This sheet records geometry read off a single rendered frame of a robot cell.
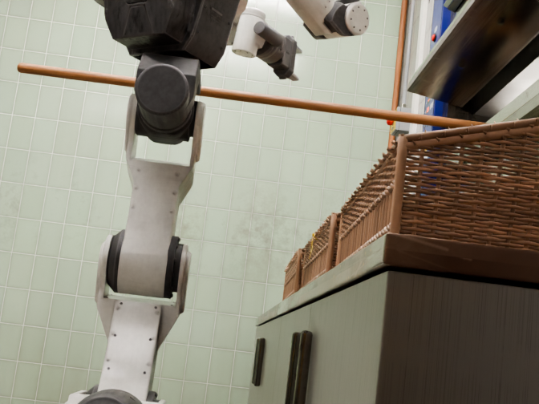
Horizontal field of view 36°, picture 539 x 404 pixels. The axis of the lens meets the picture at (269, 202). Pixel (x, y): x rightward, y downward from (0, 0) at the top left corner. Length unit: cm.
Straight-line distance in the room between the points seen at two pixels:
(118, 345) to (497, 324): 119
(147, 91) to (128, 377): 60
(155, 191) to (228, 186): 180
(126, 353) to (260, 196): 196
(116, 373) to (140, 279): 21
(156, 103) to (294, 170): 201
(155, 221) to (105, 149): 190
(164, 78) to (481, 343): 116
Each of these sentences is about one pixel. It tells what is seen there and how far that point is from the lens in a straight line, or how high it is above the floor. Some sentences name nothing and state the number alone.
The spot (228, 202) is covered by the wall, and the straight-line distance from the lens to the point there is 369.
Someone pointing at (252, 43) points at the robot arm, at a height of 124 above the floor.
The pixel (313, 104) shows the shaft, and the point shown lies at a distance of 249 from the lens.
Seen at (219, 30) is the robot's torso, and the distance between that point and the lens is 199.
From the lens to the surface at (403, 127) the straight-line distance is 349.
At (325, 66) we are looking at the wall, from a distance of 388.
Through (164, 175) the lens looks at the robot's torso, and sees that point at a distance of 192.
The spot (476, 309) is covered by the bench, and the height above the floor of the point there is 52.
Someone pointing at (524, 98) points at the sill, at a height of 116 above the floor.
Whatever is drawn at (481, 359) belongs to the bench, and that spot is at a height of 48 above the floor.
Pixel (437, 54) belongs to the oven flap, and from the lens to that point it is 259.
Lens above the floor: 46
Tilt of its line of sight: 10 degrees up
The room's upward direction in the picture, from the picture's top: 7 degrees clockwise
